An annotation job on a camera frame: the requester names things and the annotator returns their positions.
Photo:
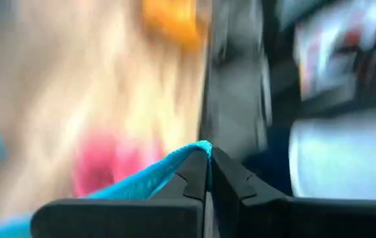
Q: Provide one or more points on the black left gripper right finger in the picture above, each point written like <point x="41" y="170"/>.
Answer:
<point x="274" y="218"/>

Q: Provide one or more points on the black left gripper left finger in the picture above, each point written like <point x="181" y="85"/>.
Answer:
<point x="161" y="215"/>

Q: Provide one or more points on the teal microfiber towel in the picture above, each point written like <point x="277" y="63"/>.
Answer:
<point x="131" y="188"/>

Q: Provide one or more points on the pink microfiber towel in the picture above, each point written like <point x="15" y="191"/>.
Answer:
<point x="105" y="162"/>

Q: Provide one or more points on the yellow microfiber towel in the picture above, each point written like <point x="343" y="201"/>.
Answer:
<point x="174" y="20"/>

